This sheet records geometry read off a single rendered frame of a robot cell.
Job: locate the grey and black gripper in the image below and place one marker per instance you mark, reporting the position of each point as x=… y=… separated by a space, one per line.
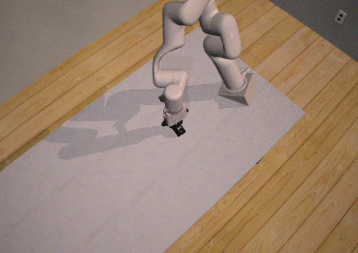
x=170 y=119

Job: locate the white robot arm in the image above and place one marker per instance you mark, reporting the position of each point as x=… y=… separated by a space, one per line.
x=175 y=16

